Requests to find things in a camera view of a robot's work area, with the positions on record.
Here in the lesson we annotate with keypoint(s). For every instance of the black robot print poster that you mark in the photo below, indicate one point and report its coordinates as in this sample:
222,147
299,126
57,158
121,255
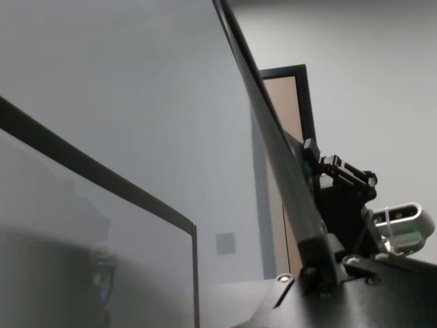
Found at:
276,136

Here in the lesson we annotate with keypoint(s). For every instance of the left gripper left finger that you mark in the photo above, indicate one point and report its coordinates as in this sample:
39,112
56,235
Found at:
283,307

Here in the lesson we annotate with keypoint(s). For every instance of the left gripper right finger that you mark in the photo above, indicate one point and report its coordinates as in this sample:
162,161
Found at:
375,300

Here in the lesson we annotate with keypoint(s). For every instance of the small grey square plate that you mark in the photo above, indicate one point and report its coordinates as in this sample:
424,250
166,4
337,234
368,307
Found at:
225,243

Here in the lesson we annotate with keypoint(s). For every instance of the brown door black frame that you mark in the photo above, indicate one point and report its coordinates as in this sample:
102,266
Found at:
283,99

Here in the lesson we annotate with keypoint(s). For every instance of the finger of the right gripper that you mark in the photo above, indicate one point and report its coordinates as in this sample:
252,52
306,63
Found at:
362,176
312,157

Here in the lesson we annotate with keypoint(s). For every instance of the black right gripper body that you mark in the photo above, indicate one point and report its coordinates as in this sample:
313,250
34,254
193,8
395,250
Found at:
341,205

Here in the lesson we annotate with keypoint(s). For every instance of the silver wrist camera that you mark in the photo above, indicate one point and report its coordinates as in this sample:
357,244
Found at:
420,222

